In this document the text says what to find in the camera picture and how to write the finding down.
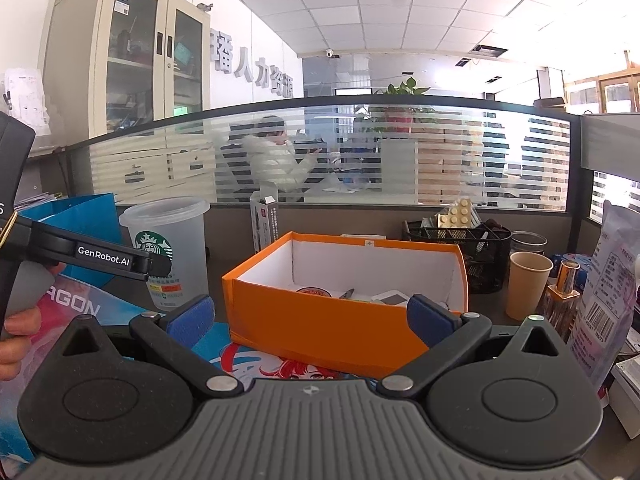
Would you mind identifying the person in white coat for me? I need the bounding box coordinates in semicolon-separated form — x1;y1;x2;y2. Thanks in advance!
242;115;318;193

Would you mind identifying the purple plastic refill pouch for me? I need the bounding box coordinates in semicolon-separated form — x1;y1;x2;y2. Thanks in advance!
567;200;640;390

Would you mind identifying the person's left hand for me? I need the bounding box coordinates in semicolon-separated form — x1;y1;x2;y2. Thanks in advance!
0;261;66;382

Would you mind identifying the orange cardboard box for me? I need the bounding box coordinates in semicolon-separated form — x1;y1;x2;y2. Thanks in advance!
222;232;469;379

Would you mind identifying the black pen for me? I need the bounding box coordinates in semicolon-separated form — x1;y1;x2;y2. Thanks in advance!
340;288;355;299

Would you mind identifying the clear acrylic pen holder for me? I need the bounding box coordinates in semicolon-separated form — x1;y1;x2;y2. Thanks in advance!
541;260;580;341

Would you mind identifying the anime printed desk mat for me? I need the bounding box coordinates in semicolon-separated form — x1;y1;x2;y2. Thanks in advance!
1;278;347;478

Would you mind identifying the Starbucks frosted plastic cup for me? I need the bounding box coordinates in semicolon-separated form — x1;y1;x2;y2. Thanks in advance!
119;197;209;312

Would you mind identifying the beige paper cup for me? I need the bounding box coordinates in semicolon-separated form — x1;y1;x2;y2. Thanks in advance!
506;252;553;322

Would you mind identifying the beige glass door cabinet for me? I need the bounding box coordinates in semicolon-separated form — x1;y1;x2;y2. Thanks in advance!
43;0;210;145

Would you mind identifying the white Midea remote control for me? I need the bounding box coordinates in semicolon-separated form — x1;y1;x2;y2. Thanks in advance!
370;290;410;308

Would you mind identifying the blue paper bag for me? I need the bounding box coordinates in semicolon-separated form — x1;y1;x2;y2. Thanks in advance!
18;192;126;288

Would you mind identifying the white box at right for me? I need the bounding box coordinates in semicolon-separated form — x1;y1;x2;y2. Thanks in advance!
608;356;640;440

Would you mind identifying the black mesh desk organizer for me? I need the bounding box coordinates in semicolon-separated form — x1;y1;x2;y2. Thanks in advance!
401;220;512;295

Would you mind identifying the small grey carton box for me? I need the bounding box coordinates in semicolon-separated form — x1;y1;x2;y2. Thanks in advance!
250;182;279;252

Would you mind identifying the yellow building block plate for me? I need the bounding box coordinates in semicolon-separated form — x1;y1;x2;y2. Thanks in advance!
436;197;482;229

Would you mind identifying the black tape roll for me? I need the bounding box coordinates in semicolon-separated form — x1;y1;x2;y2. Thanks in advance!
297;286;331;297

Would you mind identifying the potted green plant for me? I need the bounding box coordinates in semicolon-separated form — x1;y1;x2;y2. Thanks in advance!
369;76;434;134

